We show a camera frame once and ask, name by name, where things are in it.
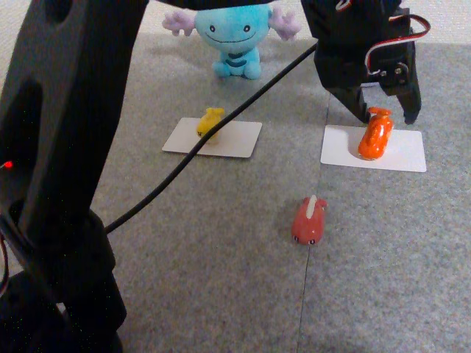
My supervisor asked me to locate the orange shrimp sushi toy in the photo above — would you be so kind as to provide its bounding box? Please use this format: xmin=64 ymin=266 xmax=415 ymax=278
xmin=358 ymin=106 xmax=394 ymax=161

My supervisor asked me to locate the yellow egg sushi toy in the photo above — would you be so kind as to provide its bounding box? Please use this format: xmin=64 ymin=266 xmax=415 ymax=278
xmin=196 ymin=107 xmax=225 ymax=145

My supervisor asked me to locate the blue Wooper plush toy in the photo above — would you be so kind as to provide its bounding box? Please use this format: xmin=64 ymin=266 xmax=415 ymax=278
xmin=162 ymin=3 xmax=302 ymax=81

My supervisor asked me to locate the pink tuna sushi toy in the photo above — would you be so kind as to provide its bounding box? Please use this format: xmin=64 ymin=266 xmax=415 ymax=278
xmin=291 ymin=194 xmax=328 ymax=246

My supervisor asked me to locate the white plastic card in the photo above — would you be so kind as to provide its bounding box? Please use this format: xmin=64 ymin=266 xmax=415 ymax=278
xmin=162 ymin=117 xmax=263 ymax=159
xmin=319 ymin=124 xmax=428 ymax=173

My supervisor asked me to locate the red white black servo wire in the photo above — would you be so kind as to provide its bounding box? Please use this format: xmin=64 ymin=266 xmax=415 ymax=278
xmin=365 ymin=0 xmax=431 ymax=77

